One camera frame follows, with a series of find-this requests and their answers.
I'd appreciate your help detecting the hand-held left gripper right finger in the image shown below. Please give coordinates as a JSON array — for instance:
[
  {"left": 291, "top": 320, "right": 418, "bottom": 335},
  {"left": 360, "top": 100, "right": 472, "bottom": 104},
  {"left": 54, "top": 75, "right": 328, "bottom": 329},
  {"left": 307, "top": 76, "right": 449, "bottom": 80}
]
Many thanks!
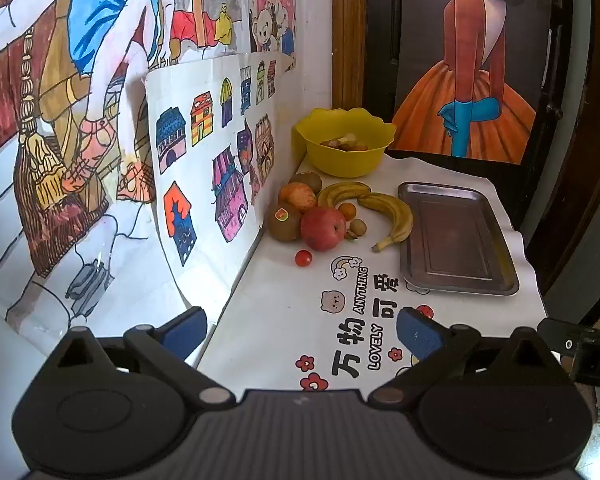
[{"left": 369, "top": 307, "right": 576, "bottom": 407}]

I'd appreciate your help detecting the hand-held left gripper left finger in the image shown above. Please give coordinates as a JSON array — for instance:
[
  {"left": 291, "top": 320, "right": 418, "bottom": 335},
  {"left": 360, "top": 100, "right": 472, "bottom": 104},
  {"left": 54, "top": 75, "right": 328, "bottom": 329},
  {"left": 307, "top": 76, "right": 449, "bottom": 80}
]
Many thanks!
[{"left": 37, "top": 306, "right": 236, "bottom": 407}]

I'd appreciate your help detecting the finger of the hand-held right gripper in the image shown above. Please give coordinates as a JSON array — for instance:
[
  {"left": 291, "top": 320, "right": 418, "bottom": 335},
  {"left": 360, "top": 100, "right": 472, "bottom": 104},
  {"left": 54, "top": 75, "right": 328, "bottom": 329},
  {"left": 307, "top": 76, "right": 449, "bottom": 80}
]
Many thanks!
[{"left": 536, "top": 316, "right": 586, "bottom": 362}]

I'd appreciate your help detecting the metal tray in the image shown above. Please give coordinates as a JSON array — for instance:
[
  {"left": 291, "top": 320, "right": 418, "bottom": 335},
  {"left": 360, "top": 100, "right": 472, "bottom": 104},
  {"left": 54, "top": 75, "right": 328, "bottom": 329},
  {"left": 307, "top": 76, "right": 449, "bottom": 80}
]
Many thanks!
[{"left": 397, "top": 181, "right": 520, "bottom": 297}]

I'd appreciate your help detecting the ripe spotted banana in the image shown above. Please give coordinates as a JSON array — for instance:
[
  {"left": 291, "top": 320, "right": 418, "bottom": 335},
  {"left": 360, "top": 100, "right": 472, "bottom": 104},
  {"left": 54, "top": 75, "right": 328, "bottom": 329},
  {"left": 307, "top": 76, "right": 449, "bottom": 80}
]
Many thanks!
[
  {"left": 357, "top": 193, "right": 414, "bottom": 253},
  {"left": 318, "top": 181, "right": 372, "bottom": 209}
]

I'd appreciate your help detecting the red apple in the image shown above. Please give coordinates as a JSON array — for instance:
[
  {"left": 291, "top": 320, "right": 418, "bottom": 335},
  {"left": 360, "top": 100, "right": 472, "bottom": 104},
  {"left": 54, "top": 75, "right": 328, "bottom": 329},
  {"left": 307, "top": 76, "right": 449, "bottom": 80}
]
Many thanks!
[{"left": 300, "top": 206, "right": 347, "bottom": 252}]

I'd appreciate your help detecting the brown kiwi with sticker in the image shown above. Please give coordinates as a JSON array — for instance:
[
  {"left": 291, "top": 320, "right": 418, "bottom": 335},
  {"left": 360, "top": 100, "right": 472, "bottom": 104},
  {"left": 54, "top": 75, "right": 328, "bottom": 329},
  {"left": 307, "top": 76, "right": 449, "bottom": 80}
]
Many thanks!
[
  {"left": 289, "top": 172, "right": 323, "bottom": 194},
  {"left": 267, "top": 201, "right": 303, "bottom": 242}
]

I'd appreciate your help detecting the pale striped apple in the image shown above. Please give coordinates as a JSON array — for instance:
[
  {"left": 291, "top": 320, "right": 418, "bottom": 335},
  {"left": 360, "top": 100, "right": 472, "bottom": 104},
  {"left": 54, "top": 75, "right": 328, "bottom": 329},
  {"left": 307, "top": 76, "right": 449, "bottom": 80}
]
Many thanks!
[{"left": 279, "top": 182, "right": 317, "bottom": 212}]

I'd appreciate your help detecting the house drawings paper sheet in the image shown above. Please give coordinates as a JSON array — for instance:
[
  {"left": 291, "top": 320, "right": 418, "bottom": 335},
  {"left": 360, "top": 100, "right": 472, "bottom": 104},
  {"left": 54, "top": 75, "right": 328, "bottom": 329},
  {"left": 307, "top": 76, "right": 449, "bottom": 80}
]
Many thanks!
[{"left": 145, "top": 52, "right": 281, "bottom": 367}]

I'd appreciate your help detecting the yellow plastic bowl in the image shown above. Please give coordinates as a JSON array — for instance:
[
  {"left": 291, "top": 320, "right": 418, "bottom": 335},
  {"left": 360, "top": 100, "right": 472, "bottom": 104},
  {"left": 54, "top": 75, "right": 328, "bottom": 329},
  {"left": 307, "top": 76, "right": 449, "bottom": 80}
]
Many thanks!
[{"left": 293, "top": 107, "right": 397, "bottom": 178}]

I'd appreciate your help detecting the banana in bowl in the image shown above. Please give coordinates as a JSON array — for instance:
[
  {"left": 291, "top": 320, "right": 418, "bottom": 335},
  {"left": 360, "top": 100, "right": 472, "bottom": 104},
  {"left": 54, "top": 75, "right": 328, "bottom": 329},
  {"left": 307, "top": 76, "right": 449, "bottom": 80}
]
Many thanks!
[{"left": 320, "top": 133, "right": 369, "bottom": 153}]

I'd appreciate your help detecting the orange dress wall poster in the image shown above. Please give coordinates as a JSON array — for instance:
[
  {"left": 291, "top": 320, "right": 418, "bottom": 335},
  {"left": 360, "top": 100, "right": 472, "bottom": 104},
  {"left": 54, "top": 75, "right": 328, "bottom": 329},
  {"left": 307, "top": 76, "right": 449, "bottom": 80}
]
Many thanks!
[{"left": 391, "top": 0, "right": 553, "bottom": 166}]

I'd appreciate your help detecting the large coloured wall drawing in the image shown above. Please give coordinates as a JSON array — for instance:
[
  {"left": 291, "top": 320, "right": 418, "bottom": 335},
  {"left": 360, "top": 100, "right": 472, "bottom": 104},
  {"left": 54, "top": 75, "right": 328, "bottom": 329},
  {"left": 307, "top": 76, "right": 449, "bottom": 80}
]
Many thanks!
[{"left": 0, "top": 0, "right": 253, "bottom": 361}]

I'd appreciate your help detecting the wooden door frame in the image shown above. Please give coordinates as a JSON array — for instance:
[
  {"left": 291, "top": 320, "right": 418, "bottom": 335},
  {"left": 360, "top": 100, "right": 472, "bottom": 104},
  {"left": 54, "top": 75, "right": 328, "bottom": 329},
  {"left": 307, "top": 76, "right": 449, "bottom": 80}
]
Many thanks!
[{"left": 331, "top": 0, "right": 369, "bottom": 111}]

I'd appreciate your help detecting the cartoon child wall poster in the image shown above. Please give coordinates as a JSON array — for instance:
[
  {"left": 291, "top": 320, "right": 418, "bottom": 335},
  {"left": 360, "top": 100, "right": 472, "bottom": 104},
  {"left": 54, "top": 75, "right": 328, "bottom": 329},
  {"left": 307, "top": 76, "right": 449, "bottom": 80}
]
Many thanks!
[{"left": 249, "top": 0, "right": 298, "bottom": 73}]

